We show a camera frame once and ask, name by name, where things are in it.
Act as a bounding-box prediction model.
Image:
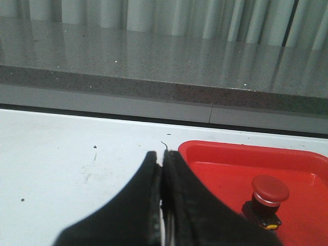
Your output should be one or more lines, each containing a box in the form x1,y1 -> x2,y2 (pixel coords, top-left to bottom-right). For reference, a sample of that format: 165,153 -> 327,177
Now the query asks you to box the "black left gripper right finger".
162,151 -> 281,245

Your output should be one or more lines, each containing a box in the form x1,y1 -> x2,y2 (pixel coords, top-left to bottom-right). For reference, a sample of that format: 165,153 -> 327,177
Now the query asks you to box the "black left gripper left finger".
54,151 -> 161,245

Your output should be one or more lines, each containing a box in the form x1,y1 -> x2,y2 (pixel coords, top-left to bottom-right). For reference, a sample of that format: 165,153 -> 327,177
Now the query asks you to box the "red mushroom push button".
242,175 -> 290,231

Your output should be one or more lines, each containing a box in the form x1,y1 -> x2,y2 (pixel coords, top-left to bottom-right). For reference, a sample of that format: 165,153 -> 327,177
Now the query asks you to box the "red plastic tray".
178,140 -> 327,245

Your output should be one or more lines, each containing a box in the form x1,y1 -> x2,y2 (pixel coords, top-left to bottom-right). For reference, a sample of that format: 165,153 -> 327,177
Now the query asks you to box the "grey granite ledge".
1,17 -> 327,134

